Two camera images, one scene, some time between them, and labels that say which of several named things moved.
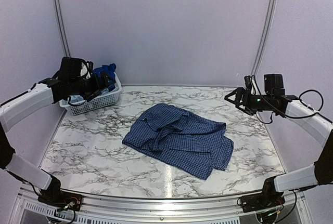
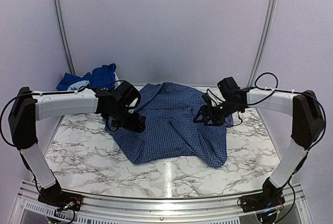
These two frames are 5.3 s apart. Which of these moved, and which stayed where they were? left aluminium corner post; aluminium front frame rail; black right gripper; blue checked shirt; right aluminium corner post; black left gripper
Moved: blue checked shirt; black right gripper; black left gripper
Stayed: right aluminium corner post; left aluminium corner post; aluminium front frame rail
